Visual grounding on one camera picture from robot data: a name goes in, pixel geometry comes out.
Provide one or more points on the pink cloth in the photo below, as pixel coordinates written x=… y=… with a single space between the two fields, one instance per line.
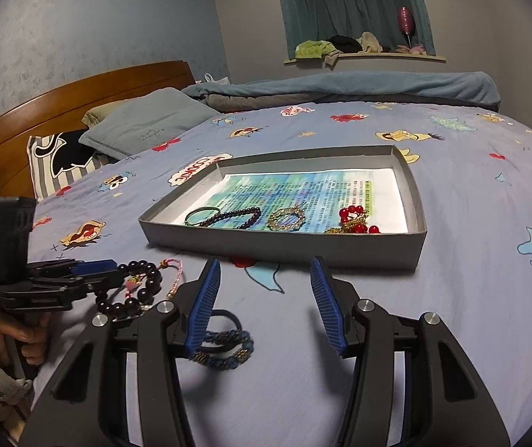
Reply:
x=410 y=49

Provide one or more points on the gray cardboard tray box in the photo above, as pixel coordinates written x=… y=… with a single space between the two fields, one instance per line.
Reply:
x=294 y=249

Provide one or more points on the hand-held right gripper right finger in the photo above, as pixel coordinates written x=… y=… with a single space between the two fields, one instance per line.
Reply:
x=326 y=307

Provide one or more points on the pink balloon on stick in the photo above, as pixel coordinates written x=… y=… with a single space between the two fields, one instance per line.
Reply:
x=404 y=17

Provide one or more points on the teal curtain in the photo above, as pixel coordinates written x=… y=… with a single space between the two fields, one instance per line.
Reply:
x=340 y=4

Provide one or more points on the gray hanging cloth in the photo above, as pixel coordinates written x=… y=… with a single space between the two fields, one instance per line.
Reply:
x=331 y=58

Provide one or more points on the green cloth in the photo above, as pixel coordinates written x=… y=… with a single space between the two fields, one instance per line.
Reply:
x=312 y=49

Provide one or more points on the cartoon printed bed sheet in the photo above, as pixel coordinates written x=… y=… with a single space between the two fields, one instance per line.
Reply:
x=433 y=298

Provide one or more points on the white plastic bag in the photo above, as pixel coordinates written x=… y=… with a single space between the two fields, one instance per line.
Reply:
x=214 y=79

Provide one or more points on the window sill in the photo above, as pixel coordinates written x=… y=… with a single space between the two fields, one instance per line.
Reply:
x=387 y=57

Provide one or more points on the blue blanket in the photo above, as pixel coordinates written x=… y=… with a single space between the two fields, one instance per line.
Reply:
x=340 y=86

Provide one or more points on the black cloth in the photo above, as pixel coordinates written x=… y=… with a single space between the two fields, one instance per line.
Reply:
x=345 y=43

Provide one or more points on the printed paper sheet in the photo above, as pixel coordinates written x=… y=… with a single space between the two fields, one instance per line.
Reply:
x=294 y=191

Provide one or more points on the person's left hand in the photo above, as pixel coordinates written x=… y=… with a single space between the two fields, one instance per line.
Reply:
x=24 y=335

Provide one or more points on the striped black white pillow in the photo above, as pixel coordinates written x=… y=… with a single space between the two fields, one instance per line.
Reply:
x=56 y=177

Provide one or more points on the blue-gray pillow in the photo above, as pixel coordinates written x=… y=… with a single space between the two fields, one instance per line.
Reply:
x=154 y=121

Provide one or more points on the gray blanket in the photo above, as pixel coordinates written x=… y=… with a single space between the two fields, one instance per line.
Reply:
x=219 y=101

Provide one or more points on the beige cloth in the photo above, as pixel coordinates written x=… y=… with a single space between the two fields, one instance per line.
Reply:
x=369 y=42

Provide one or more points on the wooden headboard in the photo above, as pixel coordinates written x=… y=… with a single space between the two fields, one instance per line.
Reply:
x=61 y=102

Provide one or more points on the beige pillow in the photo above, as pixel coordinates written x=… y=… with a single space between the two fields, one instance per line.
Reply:
x=103 y=111

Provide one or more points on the thin green bangle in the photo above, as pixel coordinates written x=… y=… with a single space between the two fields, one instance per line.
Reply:
x=187 y=218

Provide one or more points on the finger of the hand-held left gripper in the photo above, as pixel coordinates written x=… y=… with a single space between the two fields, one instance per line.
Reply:
x=96 y=266
x=89 y=284

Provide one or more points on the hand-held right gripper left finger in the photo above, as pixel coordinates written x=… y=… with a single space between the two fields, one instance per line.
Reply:
x=203 y=307

